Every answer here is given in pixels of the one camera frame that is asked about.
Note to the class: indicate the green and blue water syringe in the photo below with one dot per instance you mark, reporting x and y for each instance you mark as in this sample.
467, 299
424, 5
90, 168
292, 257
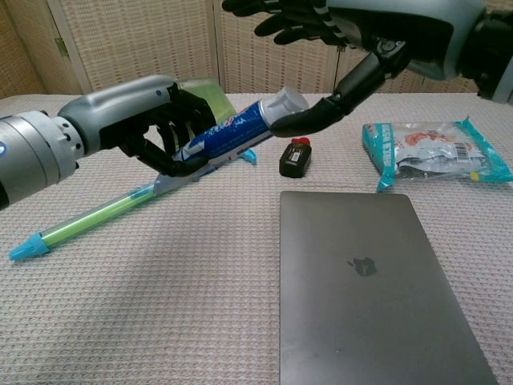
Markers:
88, 218

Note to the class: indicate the silver laptop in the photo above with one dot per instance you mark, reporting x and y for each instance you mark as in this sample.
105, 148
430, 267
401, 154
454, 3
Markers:
380, 288

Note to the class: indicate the blue and white toothpaste tube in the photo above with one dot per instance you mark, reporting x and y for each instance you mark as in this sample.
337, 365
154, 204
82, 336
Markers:
236, 128

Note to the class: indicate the small black bottle red cap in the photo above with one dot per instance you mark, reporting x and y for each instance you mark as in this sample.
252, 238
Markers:
296, 158

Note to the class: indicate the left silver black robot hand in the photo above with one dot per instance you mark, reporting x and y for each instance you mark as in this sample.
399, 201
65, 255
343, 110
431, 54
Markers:
120, 108

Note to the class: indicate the teal clear snack packet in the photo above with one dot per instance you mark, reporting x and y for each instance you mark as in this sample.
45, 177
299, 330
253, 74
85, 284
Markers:
433, 152

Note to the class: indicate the green blister pack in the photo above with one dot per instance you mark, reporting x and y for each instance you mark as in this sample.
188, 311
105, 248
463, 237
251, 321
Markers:
218, 98

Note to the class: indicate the pale woven tablecloth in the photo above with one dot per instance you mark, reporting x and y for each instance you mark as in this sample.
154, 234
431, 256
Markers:
160, 301

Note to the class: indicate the woven folding screen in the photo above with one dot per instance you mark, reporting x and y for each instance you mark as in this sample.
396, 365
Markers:
132, 40

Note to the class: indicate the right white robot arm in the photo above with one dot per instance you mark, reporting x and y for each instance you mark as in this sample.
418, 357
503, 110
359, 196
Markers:
495, 48

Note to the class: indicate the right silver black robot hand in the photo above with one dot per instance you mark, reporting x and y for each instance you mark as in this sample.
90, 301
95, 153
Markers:
401, 24

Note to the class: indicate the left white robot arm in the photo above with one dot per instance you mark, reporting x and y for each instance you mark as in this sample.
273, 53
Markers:
32, 156

